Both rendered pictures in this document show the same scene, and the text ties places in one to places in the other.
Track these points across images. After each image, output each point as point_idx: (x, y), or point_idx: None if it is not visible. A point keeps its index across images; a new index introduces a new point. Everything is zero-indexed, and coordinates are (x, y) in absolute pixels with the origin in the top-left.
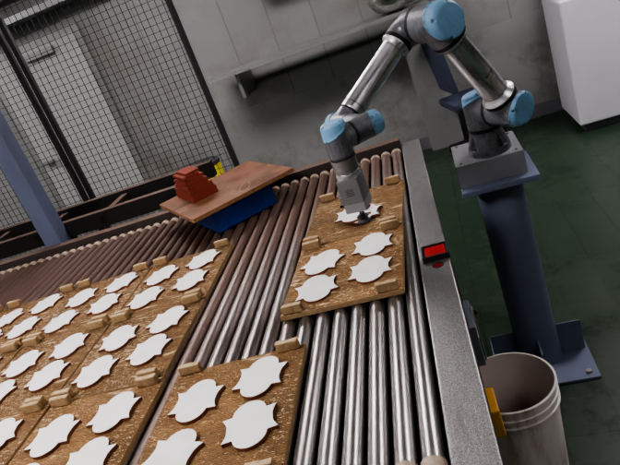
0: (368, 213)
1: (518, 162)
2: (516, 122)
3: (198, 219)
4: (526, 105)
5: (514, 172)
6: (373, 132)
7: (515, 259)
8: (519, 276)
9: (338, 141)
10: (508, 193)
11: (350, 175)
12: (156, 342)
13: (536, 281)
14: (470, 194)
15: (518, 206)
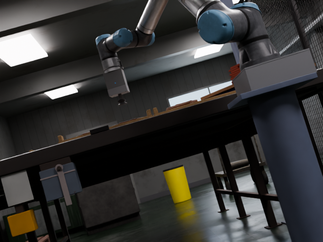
0: (121, 100)
1: (246, 81)
2: (204, 40)
3: (203, 98)
4: (211, 24)
5: (248, 91)
6: (114, 44)
7: (274, 186)
8: (280, 206)
9: (97, 49)
10: (254, 112)
11: (104, 71)
12: None
13: (293, 220)
14: (229, 105)
15: (263, 127)
